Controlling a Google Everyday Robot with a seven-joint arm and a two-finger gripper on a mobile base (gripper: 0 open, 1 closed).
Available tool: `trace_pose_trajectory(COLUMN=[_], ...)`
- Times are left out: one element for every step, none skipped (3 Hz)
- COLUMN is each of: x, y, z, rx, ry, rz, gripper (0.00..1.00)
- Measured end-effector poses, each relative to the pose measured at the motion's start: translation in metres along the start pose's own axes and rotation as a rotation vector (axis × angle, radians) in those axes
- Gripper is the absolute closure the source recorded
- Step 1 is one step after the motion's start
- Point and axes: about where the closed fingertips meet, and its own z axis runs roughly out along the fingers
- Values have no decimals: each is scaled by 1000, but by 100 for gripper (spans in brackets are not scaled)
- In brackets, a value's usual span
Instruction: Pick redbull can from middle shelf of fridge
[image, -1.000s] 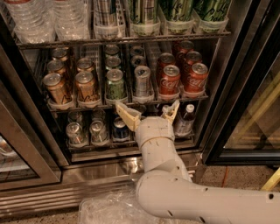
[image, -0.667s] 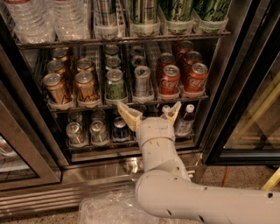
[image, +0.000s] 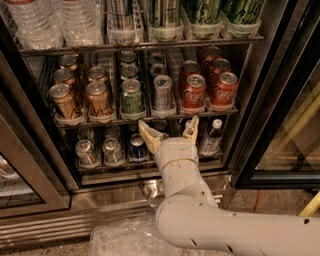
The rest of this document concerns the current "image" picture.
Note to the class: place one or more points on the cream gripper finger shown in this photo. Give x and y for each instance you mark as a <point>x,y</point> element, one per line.
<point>191,129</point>
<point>151,137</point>

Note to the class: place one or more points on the middle wire shelf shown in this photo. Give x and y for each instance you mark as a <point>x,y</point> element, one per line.
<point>120,118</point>

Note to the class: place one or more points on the green lacroix can top right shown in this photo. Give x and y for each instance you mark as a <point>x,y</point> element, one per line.
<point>241,17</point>

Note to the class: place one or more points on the glass fridge door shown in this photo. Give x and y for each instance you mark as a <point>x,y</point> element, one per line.
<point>29,182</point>
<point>280,136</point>

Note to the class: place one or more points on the green lacroix can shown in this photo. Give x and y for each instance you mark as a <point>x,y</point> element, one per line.
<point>201,19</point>
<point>127,57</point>
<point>131,97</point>
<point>129,71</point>
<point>241,17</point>

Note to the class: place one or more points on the rear green lacroix can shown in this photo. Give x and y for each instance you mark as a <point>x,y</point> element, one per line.
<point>127,57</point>

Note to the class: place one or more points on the front orange can left column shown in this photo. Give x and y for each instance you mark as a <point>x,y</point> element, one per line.
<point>65,100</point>

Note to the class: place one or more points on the clear plastic bag on floor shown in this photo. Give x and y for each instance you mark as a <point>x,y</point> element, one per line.
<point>133,237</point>

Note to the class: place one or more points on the orange can column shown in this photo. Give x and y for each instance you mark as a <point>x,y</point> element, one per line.
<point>65,76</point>
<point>65,100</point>
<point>97,74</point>
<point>99,98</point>
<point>70,62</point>

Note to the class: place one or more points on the top wire shelf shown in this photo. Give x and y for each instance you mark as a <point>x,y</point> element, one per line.
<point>139,46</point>

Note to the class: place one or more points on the wire shelf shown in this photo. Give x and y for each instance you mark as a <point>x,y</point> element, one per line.
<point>120,118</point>
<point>139,46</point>

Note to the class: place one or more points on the silver redbull can front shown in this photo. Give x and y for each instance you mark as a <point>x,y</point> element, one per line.
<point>163,92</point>

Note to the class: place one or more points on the rear coca-cola can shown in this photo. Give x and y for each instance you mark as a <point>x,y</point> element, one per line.
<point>209,54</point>

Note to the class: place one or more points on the front silver can bottom left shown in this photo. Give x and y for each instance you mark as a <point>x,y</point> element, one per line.
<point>86,153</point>

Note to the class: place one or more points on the stainless fridge base grille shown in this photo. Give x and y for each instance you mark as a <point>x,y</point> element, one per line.
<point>104,206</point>

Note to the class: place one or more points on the left glass fridge door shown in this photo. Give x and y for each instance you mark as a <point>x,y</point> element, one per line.
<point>29,182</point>

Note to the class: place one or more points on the front right coca-cola can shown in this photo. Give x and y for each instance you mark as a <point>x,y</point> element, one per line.
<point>224,90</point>

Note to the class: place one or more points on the right white-cap bottle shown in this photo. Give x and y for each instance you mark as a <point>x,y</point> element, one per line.
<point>211,139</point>

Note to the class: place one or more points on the middle orange can left column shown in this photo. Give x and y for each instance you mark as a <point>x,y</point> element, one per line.
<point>65,76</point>

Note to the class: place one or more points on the water bottle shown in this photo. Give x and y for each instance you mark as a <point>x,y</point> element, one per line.
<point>81,23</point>
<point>39,27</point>

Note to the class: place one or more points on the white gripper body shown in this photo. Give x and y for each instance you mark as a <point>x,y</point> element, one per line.
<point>175,150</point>

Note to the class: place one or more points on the yellow black stand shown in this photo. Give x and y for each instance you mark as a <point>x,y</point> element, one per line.
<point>312,206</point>

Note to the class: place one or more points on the front green lacroix can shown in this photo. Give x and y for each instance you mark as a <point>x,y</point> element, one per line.
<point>131,97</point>

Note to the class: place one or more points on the green lacroix can top left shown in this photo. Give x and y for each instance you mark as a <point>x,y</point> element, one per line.
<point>201,19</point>

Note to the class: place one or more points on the redbull can second row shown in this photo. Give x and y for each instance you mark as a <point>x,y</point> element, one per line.
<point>157,69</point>

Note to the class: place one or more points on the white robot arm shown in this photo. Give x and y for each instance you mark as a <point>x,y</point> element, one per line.
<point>190,218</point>

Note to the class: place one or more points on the middle right coca-cola can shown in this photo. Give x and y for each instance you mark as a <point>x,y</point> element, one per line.
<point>217,67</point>

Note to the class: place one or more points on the middle green lacroix can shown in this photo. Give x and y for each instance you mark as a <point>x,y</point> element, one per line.
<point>129,71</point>

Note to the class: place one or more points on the front left coca-cola can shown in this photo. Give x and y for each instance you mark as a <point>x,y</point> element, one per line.
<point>194,90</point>

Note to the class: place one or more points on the redbull can back row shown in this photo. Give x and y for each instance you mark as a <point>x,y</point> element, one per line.
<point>156,58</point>

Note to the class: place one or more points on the back left coca-cola can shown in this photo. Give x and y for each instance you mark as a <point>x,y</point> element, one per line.
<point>189,67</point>

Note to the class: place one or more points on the coca-cola can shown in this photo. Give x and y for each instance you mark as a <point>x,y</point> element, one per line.
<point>189,67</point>
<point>194,90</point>
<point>224,90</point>
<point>209,54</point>
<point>217,67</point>

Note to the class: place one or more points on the right glass fridge door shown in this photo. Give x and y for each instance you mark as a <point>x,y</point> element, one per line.
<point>280,136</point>

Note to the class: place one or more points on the green plaid can top shelf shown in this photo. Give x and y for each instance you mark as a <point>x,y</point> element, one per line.
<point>164,19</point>

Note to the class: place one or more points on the water bottle top left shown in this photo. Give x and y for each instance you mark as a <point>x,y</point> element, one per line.
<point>39,27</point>

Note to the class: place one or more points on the rear silver can bottom left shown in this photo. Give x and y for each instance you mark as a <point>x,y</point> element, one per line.
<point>87,133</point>

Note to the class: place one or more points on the front blue pepsi can left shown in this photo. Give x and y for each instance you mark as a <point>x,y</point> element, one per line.
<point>137,147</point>

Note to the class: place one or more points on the rear orange can left column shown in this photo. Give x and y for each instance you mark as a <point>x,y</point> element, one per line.
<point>70,62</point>

